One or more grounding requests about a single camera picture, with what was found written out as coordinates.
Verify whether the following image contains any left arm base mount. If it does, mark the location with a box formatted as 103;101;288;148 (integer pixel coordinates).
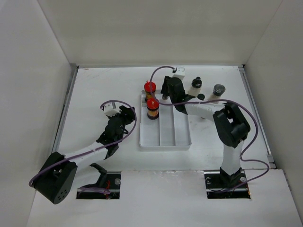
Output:
76;163;122;200

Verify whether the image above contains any white powder shaker bottle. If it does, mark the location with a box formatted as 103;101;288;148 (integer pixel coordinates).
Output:
188;77;202;97

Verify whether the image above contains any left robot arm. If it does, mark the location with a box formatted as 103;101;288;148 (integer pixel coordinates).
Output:
29;102;137;204

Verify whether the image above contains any small dark spice bottle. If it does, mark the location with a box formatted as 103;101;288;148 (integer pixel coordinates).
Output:
162;94;168;100

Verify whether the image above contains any white plastic organizer tray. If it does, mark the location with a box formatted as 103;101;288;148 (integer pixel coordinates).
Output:
139;90;192;151

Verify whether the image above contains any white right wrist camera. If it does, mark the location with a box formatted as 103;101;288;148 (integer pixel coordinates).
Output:
172;66;185;80

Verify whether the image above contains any small red spice bottle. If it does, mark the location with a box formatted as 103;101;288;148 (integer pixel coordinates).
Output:
197;94;205;101

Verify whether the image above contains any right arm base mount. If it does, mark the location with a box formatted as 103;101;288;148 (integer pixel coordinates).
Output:
204;170;251;199

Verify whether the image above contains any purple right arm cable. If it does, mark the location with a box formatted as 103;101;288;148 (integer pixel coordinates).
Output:
150;66;271;192

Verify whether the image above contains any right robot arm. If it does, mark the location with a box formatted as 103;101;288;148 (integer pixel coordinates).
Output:
160;76;250;188

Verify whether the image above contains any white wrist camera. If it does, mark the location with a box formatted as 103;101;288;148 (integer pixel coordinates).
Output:
101;102;119;118
172;66;185;80

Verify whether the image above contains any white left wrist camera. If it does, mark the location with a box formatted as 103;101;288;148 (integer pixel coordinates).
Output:
101;102;119;118

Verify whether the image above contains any red-lid chili sauce jar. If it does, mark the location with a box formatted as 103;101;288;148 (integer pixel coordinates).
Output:
144;81;156;101

